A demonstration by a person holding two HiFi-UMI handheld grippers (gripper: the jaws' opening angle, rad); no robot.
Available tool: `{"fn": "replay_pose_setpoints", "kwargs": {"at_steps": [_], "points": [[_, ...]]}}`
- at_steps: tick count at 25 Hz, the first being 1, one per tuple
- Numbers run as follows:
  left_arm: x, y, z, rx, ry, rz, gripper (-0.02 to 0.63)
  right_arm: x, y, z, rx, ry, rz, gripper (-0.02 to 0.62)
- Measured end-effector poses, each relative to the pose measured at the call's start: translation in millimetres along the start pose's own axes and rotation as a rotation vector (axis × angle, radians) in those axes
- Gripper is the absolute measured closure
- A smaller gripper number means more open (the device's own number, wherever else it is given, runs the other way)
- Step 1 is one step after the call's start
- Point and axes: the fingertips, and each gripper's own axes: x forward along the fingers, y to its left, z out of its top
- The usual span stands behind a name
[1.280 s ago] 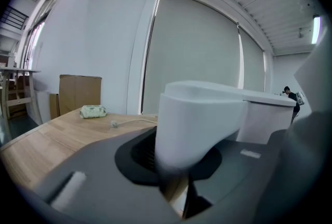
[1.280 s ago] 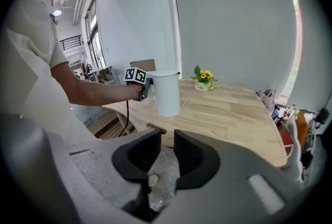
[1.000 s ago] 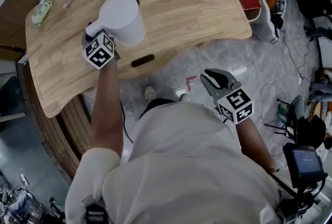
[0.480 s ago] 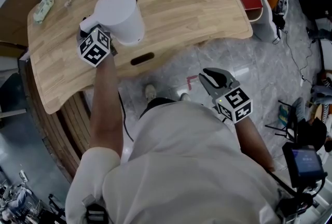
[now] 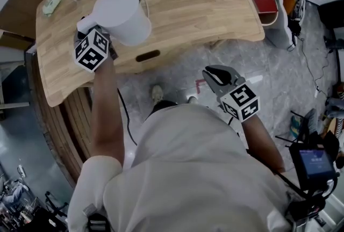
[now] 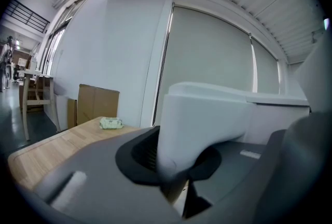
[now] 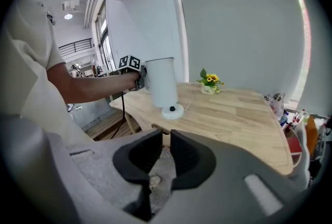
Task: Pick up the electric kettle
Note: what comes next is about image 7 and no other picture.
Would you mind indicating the printed plastic bag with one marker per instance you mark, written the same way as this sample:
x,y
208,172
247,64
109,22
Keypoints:
x,y
277,105

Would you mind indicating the orange container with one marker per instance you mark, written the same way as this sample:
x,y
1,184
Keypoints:
x,y
311,134

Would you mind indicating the person's left forearm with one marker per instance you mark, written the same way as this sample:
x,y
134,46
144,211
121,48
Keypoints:
x,y
90,88

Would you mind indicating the white kettle base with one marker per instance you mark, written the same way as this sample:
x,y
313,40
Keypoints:
x,y
173,112

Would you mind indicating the person's left hand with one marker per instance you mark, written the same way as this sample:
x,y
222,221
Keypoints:
x,y
133,80

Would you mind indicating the red book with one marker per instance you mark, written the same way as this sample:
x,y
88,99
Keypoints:
x,y
294,144

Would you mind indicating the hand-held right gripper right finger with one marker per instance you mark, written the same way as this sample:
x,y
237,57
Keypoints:
x,y
233,179

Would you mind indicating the tall window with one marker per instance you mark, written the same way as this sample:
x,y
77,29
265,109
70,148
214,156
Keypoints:
x,y
103,41

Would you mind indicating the round pendant lamp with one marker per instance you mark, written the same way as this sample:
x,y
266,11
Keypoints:
x,y
68,16

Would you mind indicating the wooden table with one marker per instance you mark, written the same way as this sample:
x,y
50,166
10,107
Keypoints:
x,y
220,119

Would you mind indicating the person's white shirt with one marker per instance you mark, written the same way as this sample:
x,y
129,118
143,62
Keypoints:
x,y
26,62

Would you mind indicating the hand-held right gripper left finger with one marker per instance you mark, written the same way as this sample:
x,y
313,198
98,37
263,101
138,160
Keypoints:
x,y
103,166

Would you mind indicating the blue bottle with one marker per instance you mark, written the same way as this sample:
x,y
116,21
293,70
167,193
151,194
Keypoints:
x,y
284,118

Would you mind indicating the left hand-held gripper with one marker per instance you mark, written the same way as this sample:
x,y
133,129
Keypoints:
x,y
131,62

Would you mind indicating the sunflowers in white pot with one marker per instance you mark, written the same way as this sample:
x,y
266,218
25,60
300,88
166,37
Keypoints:
x,y
209,83

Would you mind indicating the grey roller blind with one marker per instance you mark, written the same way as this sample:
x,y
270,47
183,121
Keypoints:
x,y
241,23

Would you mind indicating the white electric kettle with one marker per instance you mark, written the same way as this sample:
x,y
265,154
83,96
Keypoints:
x,y
163,83

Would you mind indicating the white bin with bottles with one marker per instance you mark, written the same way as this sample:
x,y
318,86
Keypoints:
x,y
302,166

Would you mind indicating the black balcony railing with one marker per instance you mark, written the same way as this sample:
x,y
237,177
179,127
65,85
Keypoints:
x,y
76,46

